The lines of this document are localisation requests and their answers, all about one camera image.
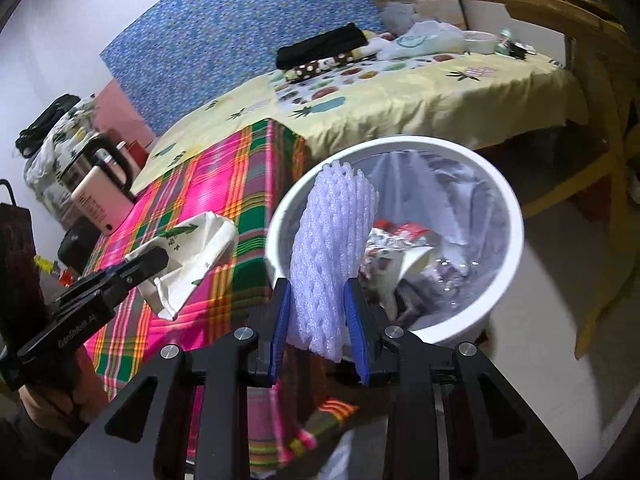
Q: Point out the black bag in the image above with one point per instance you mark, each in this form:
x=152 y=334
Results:
x=45 y=120

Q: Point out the person's left hand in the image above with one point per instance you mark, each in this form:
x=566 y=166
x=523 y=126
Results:
x=65 y=390

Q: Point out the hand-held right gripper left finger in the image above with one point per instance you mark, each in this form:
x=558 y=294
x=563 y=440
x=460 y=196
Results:
x=280 y=330

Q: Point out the small black gadget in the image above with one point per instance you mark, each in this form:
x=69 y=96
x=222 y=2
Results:
x=525 y=51

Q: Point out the stainless steel electric kettle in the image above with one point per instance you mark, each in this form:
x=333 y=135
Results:
x=82 y=165

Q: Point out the short white foam net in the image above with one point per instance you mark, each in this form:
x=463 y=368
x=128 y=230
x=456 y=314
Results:
x=325 y=260

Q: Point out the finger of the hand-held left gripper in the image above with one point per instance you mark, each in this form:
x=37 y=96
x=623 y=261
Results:
x=147 y=265

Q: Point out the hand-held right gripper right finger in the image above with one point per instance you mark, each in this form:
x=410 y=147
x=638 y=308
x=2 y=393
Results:
x=356 y=330

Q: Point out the blue floral headboard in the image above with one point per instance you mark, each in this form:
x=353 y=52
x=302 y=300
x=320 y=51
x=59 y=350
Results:
x=225 y=35

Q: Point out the brown polka dot cloth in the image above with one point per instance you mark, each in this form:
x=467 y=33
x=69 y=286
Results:
x=310 y=70

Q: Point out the pink green plaid tablecloth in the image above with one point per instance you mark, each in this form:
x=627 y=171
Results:
x=200 y=190

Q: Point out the crushed patterned paper cup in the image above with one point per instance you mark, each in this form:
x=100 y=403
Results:
x=200 y=245

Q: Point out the yellow pineapple print bedsheet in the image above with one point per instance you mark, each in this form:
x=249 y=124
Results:
x=450 y=100

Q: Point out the white bowl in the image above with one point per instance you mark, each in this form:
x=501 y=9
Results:
x=477 y=42

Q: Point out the wooden round table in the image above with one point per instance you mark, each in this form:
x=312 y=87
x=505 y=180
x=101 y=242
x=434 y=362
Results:
x=600 y=170

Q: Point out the white round bin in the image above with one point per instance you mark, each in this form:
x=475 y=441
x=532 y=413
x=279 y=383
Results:
x=500 y=200

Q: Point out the white chest cabinet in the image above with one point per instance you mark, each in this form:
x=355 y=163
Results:
x=500 y=10

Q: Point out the clear plastic bottle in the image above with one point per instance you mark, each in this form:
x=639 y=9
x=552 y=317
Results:
x=450 y=280

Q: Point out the white fruit print cloth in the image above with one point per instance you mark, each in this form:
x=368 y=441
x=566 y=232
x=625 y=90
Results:
x=350 y=85

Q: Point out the black folded clothes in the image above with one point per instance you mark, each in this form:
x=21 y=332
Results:
x=320 y=45

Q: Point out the white plastic bag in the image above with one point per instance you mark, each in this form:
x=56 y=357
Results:
x=425 y=37

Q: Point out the white yogurt cup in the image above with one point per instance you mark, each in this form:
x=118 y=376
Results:
x=407 y=265

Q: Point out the small bottle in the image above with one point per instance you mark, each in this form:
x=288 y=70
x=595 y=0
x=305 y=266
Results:
x=506 y=40

